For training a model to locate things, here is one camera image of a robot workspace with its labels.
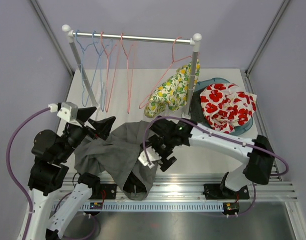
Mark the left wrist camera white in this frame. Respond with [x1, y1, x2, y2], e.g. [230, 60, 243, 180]
[48, 102, 81, 126]

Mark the plain grey skirt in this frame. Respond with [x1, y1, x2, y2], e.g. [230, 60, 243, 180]
[74, 120, 157, 201]

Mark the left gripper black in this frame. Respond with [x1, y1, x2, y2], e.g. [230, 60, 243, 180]
[57, 106, 116, 162]

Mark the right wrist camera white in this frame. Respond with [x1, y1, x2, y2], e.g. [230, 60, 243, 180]
[138, 146, 161, 169]

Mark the white slotted cable duct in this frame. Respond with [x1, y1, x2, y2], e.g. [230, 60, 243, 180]
[79, 201, 224, 213]

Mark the blue wire hanger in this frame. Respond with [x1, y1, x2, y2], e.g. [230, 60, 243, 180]
[92, 31, 113, 112]
[74, 29, 97, 106]

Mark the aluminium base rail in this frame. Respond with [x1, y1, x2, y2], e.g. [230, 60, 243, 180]
[52, 173, 300, 202]

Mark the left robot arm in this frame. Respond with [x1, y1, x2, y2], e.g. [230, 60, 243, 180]
[18, 102, 117, 240]

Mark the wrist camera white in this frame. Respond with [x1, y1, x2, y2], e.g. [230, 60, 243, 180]
[48, 102, 81, 126]
[138, 146, 161, 169]

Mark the dark grey dotted skirt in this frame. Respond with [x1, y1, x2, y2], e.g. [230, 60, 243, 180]
[190, 94, 207, 125]

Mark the left frame post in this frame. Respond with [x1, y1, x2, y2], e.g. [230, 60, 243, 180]
[29, 0, 74, 78]

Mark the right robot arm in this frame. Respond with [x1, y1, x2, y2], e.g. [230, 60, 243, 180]
[138, 116, 275, 200]

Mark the lemon print skirt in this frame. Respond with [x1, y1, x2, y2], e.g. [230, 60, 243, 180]
[139, 62, 192, 118]

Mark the pink wire hanger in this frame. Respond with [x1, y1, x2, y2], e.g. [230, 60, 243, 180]
[100, 32, 120, 113]
[119, 33, 137, 114]
[139, 36, 193, 110]

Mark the red poppy white skirt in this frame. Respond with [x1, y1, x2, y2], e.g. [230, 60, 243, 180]
[199, 83, 257, 134]

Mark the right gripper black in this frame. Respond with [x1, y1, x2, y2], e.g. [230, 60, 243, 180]
[141, 134, 178, 172]

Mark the right frame post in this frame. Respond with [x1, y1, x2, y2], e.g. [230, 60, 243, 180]
[245, 0, 292, 77]

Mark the frame post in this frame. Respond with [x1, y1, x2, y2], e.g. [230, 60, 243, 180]
[29, 0, 74, 78]
[245, 0, 292, 77]

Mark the clothes rack silver white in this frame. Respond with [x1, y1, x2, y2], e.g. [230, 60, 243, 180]
[62, 24, 202, 117]

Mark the blue plastic basket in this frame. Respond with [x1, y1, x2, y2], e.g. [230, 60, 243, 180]
[193, 77, 254, 136]

